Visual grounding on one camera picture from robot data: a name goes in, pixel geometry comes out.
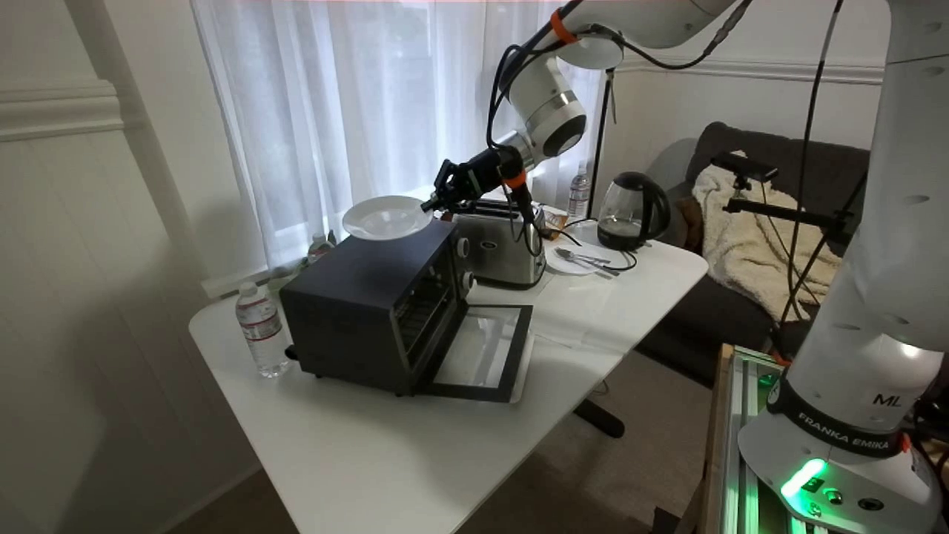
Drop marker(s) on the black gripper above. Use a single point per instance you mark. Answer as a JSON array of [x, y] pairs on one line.
[[490, 169]]

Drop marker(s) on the white plate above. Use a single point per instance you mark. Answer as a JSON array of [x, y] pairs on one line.
[[386, 218]]

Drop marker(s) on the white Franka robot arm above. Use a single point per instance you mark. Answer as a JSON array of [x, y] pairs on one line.
[[892, 248]]

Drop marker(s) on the black toaster oven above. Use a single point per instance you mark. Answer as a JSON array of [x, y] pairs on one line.
[[367, 305]]

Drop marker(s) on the glass oven door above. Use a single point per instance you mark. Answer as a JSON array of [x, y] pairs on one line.
[[484, 351]]

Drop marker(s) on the silver toaster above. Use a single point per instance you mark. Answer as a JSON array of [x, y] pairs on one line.
[[499, 248]]

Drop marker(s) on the clear plastic bottle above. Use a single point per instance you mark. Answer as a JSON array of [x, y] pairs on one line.
[[581, 193]]

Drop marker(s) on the white sheer curtain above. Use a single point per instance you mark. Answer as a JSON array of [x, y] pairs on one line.
[[329, 107]]

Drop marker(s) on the small white saucer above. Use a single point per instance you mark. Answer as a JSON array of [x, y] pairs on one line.
[[569, 265]]

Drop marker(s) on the silver fork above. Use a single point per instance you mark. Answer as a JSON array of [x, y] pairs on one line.
[[584, 255]]

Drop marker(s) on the black floor lamp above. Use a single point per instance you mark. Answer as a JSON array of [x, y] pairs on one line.
[[601, 127]]

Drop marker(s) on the silver spoon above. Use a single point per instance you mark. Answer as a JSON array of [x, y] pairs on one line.
[[609, 265]]

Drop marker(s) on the black glass electric kettle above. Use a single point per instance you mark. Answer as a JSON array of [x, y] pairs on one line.
[[634, 210]]

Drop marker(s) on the labelled water bottle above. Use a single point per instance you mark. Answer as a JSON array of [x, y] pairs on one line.
[[262, 329]]

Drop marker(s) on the black table foot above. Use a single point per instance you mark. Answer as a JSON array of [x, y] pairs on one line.
[[601, 418]]

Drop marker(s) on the dark sofa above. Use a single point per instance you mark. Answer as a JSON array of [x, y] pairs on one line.
[[713, 305]]

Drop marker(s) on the beige blanket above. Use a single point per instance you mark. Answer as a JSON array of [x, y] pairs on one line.
[[760, 248]]

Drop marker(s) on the black camera stand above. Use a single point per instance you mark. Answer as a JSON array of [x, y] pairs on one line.
[[781, 208]]

